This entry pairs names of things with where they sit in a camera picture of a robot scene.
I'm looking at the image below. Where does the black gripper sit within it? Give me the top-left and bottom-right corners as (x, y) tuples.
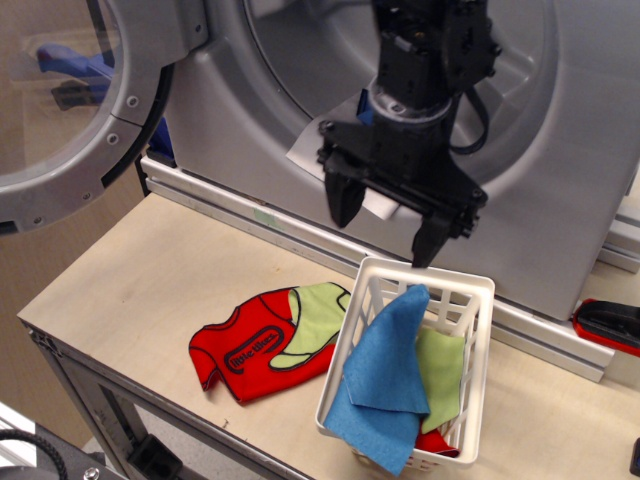
(318, 114), (487, 268)

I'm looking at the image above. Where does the light blue felt cloth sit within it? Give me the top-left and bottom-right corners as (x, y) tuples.
(324, 285), (430, 476)

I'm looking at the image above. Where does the dark blue garment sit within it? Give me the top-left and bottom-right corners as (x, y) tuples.
(356, 89), (374, 126)

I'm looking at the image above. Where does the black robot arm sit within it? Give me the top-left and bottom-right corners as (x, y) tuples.
(318, 1), (501, 268)

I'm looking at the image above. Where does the white plastic laundry basket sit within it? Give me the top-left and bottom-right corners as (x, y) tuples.
(316, 257), (494, 471)

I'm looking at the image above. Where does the grey toy washing machine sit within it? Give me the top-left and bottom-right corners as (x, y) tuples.
(166, 1), (639, 319)

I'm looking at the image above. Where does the round grey machine door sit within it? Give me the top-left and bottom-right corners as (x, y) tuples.
(1, 1), (208, 235)

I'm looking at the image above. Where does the white grey cloth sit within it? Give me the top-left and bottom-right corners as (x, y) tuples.
(286, 92), (400, 220)

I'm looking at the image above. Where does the green shirt on table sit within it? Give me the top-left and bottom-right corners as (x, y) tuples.
(269, 282), (351, 371)

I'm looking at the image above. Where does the green cloth in basket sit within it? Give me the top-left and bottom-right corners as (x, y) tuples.
(416, 328), (465, 434)

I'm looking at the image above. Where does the red little tikes shirt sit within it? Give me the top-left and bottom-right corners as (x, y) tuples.
(189, 289), (335, 403)

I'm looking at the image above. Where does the red cloth in basket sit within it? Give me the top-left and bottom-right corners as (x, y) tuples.
(414, 429), (460, 458)

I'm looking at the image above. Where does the red black clamp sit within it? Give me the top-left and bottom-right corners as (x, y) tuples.
(572, 299), (639, 357)

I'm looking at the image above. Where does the blue clamp behind door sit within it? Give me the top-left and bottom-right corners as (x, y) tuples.
(36, 43), (114, 82)

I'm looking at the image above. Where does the aluminium extrusion rail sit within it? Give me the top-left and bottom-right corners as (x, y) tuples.
(138, 157), (639, 387)

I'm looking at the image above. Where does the metal table frame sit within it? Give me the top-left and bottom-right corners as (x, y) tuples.
(23, 322), (308, 479)

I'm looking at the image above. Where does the black braided cable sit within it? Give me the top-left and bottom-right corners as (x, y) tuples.
(0, 427), (69, 480)

